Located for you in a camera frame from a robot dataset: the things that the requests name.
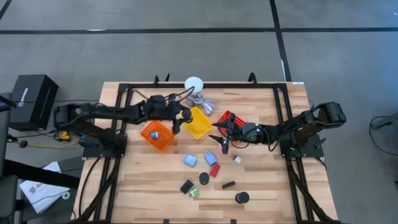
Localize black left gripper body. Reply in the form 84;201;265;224
143;94;185;136

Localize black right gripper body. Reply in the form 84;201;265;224
221;112;269;156

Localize small red box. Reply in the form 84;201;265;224
209;163;221;178

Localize light blue wall charger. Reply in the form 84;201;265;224
203;151;218;166
182;154;198;167

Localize yellow plastic basket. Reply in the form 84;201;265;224
182;106;215;140

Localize red plastic basket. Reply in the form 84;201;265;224
216;110;248;149

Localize orange plastic basket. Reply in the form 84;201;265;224
140;120;176;152

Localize small black flat box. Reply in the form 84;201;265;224
179;179;195;194

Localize black cardboard box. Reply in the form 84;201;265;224
8;73;59;131

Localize grey stand foot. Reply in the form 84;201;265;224
371;111;398;131

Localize black desk bar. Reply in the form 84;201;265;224
0;159;81;189

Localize white paper sheets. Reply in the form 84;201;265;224
19;161;71;215

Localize dark grey desk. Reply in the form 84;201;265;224
0;91;17;161

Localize white cable bundle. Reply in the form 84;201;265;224
186;93;219;115

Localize black metal table frame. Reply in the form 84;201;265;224
71;81;341;224

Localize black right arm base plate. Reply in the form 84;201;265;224
279;133;325;159

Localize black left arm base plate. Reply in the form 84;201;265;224
82;132;128;159

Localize yellow cable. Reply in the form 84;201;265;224
26;138;81;149

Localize black floor cable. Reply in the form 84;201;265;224
369;115;398;157

